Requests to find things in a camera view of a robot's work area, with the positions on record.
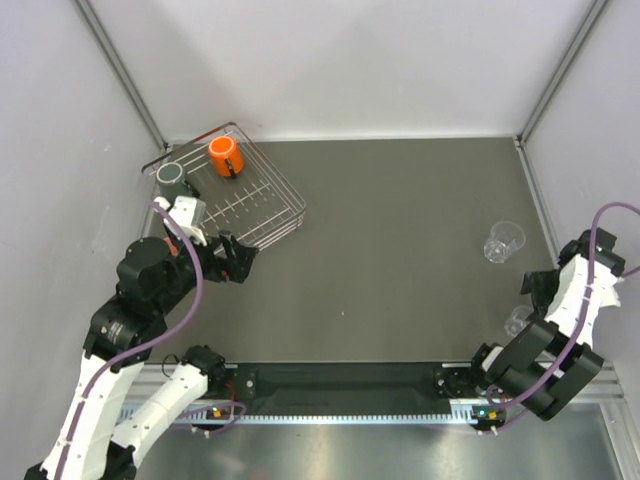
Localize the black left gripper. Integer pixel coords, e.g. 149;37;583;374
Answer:
156;227;258;312

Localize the small clear plastic cup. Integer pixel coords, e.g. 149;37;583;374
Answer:
504;305;534;337

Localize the large clear plastic cup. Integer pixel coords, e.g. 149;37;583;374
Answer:
483;221;526;264

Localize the orange mug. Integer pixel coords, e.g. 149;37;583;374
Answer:
208;135;244;179

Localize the grey mug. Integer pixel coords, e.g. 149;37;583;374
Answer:
155;162;200;204

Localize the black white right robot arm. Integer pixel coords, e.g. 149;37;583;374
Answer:
466;228;626;421

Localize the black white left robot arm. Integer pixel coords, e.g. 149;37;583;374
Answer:
25;232;259;479

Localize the pink plastic cup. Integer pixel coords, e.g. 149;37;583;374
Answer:
164;237;178;256

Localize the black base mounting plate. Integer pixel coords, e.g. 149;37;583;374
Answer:
227;362;481;417

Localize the wire dish rack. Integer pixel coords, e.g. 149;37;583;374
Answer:
141;122;306;250

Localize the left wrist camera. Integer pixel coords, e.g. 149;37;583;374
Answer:
154;195;207;246

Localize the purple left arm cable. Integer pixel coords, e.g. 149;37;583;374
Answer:
54;199;247;480

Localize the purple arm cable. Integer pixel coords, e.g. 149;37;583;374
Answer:
484;200;640;435
54;199;247;480

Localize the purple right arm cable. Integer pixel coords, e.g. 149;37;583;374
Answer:
484;200;640;435

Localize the aluminium frame post left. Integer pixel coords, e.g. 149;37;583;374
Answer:
71;0;167;150

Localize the aluminium frame post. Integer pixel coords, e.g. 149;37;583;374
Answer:
71;0;167;150
514;0;611;148

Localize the aluminium frame post right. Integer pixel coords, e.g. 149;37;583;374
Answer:
514;0;611;148

